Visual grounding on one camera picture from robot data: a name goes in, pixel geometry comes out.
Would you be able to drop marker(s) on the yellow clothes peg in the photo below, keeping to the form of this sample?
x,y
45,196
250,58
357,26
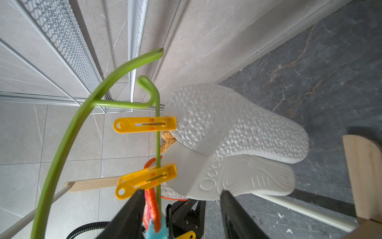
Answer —
x,y
144,124
188,235
144,179

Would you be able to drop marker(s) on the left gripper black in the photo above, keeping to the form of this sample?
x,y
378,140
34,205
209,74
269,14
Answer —
x,y
185,216

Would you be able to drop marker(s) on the white wire mesh basket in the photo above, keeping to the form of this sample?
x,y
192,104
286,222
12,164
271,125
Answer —
x,y
62,26

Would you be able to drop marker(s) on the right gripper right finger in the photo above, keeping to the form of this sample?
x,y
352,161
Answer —
x,y
237,223

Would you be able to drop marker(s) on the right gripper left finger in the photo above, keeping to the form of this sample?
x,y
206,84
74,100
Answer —
x,y
127,224

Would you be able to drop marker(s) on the wooden clothes rack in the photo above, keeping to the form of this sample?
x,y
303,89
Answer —
x,y
322,182

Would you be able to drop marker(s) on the yellow clothes peg top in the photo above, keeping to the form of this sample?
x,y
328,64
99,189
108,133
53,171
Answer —
x,y
144,124

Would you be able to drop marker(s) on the brown teddy bear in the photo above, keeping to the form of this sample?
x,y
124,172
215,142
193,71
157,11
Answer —
x,y
163,140

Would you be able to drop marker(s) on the green clip hanger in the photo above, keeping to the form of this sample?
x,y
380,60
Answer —
x,y
95,99

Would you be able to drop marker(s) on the yellow clothes peg middle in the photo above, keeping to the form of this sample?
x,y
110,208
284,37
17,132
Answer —
x,y
188,235

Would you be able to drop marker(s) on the red orange-edged insole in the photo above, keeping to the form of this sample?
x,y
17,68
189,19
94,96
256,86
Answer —
x,y
151,217

